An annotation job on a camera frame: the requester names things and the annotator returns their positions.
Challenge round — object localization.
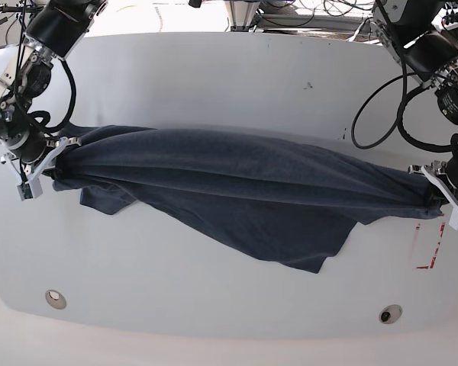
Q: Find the black tripod stand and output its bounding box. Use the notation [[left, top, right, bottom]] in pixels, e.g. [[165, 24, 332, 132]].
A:
[[0, 1, 48, 47]]

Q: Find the dark blue T-shirt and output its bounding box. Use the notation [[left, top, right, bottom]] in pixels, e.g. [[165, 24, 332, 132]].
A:
[[52, 125, 441, 273]]

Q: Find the right-side arm black cable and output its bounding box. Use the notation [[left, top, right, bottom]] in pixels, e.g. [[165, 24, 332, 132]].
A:
[[26, 59, 78, 134]]

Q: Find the right table grommet hole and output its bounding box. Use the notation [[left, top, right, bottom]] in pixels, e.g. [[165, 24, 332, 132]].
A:
[[379, 304, 402, 325]]

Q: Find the red tape rectangle marking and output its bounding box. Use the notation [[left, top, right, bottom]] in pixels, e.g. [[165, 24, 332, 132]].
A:
[[410, 220, 446, 271]]

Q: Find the left-side robot arm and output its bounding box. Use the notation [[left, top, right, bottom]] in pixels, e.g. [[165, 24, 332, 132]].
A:
[[372, 1, 458, 230]]

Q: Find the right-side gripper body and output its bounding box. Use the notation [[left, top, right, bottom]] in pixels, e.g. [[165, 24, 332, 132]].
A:
[[0, 136, 81, 187]]

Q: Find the right-side wrist camera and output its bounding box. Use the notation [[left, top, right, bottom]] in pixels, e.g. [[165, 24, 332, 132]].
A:
[[17, 179, 43, 201]]

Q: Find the metal frame post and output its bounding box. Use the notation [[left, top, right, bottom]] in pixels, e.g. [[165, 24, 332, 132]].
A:
[[224, 1, 260, 32]]

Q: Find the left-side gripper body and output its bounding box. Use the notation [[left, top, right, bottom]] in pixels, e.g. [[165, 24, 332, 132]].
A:
[[408, 160, 458, 230]]

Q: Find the table grommet hole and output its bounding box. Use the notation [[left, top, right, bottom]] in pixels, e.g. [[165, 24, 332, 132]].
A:
[[379, 304, 402, 325], [45, 290, 67, 310]]

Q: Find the left-side arm black cable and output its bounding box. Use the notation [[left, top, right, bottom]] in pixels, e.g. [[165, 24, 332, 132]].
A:
[[350, 56, 455, 153]]

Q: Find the left table grommet hole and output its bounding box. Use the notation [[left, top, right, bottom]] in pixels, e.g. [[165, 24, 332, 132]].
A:
[[45, 290, 67, 310]]

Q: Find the right-side robot arm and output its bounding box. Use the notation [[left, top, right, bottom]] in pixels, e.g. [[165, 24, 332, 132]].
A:
[[0, 1, 108, 197]]

